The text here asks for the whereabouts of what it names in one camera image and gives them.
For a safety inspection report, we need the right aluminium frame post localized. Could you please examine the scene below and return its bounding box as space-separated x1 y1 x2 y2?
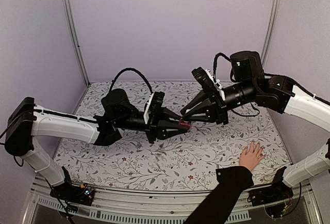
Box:
260 0 281 69

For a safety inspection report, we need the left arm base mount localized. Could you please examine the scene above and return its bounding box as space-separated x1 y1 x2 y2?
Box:
50 167 95 206

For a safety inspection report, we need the floral patterned table mat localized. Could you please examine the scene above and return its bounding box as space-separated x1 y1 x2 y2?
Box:
51 81 292 193

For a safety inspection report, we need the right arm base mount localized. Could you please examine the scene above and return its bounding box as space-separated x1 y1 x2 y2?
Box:
247 166 293 206

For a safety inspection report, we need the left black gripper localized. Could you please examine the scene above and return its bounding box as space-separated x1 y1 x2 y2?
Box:
115 107 190 145

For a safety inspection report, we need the aluminium frame post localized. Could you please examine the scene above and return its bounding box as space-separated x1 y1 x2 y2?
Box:
260 0 281 69
62 0 90 86

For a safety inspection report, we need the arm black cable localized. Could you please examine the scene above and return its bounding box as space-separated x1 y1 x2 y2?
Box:
212 52 233 80
109 68 153 95

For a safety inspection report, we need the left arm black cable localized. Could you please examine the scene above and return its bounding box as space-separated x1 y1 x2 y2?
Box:
109 68 153 95

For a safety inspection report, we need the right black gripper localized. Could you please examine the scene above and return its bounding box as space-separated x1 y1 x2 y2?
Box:
180 80 257 126

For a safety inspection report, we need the person's bare hand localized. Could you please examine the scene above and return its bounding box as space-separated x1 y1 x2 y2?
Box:
239 141 265 171

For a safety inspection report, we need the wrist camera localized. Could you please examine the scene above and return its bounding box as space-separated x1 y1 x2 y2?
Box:
143 93 154 124
204 69 225 101

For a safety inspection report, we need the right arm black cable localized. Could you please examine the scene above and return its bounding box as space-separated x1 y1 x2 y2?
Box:
212 52 233 80

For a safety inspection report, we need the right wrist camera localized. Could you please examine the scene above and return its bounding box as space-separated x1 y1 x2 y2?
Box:
204 69 225 101

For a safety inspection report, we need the front aluminium rail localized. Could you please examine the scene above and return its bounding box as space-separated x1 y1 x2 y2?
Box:
22 178 323 223

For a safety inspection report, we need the red nail polish bottle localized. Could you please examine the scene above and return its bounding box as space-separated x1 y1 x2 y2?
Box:
179 120 191 129

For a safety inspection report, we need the black sleeved forearm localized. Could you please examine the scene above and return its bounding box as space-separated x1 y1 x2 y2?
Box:
185 166 254 223

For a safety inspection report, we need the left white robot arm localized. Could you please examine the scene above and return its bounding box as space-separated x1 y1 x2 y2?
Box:
4 89 191 200

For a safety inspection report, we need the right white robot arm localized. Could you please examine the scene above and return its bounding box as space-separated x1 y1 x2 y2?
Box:
180 51 329 131

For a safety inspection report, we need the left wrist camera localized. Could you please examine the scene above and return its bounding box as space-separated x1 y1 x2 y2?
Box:
143 93 154 124

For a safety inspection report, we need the left aluminium frame post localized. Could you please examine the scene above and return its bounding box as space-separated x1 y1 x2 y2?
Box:
62 0 90 86

